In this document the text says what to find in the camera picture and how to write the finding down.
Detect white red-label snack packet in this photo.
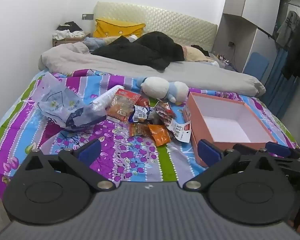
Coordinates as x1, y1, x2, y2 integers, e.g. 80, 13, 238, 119
167, 119, 192, 143

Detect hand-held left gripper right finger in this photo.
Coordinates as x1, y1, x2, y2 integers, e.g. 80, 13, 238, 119
184, 139, 288, 191

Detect clear green-label snack packet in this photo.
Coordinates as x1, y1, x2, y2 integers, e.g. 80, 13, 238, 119
129, 123, 150, 137

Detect small shiny red packet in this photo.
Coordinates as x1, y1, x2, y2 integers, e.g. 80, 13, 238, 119
136, 95, 150, 108

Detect beige pillow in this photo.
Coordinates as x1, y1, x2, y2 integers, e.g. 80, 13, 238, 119
182, 45, 210, 62

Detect tall grey wardrobe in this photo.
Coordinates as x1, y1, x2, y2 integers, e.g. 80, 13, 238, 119
242, 27, 278, 81

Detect clear red-top snack packet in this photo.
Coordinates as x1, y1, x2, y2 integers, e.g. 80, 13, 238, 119
107, 88, 142, 122

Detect white crumpled cloth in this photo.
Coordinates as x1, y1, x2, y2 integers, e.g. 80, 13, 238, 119
52, 29, 87, 40

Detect white blue plush toy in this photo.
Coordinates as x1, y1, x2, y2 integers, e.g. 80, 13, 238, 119
136, 76, 190, 105

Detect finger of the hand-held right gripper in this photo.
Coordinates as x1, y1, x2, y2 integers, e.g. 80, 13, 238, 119
266, 142, 300, 162
232, 144, 300, 180

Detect light blue garment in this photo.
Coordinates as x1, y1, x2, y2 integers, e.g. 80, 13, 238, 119
83, 37, 120, 50

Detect blue white snack packet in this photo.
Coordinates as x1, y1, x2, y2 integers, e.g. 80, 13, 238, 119
128, 104, 152, 123

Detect floral striped bedsheet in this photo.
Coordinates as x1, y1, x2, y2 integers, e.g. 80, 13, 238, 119
0, 69, 299, 200

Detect quilted cream headboard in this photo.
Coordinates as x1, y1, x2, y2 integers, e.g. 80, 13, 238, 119
93, 1, 218, 53

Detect orange red snack packet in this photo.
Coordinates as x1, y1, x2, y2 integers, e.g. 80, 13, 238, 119
147, 124, 172, 147

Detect blue curtain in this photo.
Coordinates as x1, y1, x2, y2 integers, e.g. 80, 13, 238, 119
262, 47, 300, 117

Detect sleeve of paper cups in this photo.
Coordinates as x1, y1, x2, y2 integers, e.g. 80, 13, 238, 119
90, 85, 125, 113

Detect cluster of small bottles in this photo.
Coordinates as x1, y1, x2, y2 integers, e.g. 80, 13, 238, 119
213, 52, 235, 67

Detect grey overhead cabinet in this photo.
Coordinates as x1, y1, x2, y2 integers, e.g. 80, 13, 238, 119
222, 0, 283, 36

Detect black hanging coat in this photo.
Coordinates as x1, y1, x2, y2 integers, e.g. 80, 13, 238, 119
281, 12, 300, 79

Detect yellow pillow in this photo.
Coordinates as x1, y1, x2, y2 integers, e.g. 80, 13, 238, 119
93, 18, 146, 38

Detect blue padded board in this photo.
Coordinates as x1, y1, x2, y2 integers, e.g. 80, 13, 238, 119
244, 52, 270, 82

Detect black folded clothes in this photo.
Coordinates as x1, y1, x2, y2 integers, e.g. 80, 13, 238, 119
58, 21, 83, 33

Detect pink cardboard box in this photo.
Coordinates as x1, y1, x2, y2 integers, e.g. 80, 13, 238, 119
182, 92, 278, 168

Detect grey striped hanging jacket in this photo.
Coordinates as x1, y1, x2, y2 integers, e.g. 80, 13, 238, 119
276, 11, 300, 49

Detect dark cloth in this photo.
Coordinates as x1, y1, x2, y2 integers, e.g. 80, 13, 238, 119
191, 44, 210, 57

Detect translucent printed plastic bag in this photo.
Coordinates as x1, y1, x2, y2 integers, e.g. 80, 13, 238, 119
31, 72, 108, 130

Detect black jacket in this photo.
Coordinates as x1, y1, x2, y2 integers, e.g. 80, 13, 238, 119
91, 31, 185, 71

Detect dark red snack packet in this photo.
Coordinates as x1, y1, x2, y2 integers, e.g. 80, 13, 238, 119
155, 101, 177, 127

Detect grey duvet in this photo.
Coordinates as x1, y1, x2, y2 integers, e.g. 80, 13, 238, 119
39, 41, 267, 97

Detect wooden nightstand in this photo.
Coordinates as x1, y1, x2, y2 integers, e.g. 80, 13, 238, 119
52, 32, 91, 47

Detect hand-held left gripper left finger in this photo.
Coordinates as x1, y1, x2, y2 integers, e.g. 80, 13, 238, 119
24, 139, 117, 191

